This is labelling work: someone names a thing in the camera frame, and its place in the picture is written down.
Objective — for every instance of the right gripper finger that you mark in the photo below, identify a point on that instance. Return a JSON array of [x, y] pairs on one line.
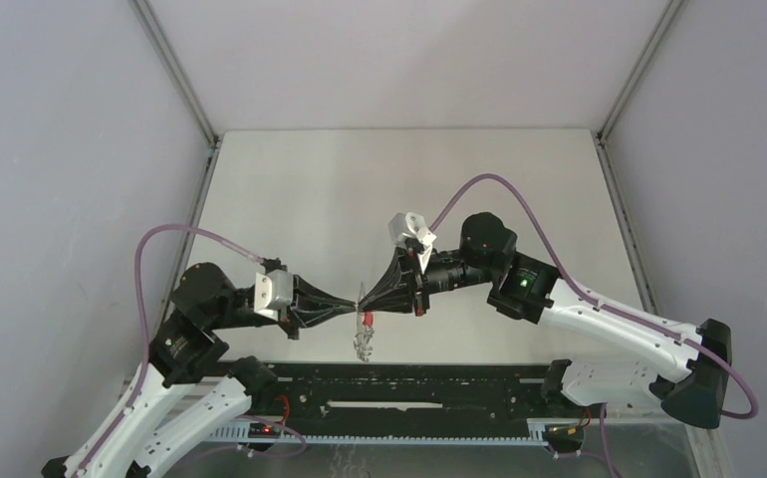
[[392, 274], [388, 299]]

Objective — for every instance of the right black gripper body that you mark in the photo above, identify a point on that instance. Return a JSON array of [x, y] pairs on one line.
[[417, 278]]

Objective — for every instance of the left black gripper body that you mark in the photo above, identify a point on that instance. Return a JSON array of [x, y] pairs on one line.
[[287, 318]]

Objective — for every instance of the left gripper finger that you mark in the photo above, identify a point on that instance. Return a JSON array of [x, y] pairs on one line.
[[307, 296], [308, 318]]

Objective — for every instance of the metal disc keyring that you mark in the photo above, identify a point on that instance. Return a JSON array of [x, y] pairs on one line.
[[363, 336]]

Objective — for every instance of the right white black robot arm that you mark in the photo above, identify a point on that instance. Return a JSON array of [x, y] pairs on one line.
[[678, 366]]

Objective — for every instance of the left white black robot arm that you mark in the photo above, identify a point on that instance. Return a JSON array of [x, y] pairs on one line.
[[137, 439]]

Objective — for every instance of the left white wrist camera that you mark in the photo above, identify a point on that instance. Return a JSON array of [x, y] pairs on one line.
[[273, 293]]

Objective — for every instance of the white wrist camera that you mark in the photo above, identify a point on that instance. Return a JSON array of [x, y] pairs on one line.
[[273, 293], [410, 232]]

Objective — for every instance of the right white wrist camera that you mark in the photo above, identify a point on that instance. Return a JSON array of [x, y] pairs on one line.
[[410, 232]]

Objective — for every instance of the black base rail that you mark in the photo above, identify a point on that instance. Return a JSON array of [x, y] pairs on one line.
[[413, 400]]

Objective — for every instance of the white slotted cable duct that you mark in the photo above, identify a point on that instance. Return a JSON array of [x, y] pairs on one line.
[[238, 431]]

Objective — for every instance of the left aluminium frame post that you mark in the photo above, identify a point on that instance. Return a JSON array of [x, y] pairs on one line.
[[164, 50]]

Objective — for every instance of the aluminium frame post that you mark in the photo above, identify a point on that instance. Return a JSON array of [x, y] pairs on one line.
[[650, 47], [164, 50]]

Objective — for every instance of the right aluminium frame post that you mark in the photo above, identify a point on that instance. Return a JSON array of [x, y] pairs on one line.
[[650, 47]]

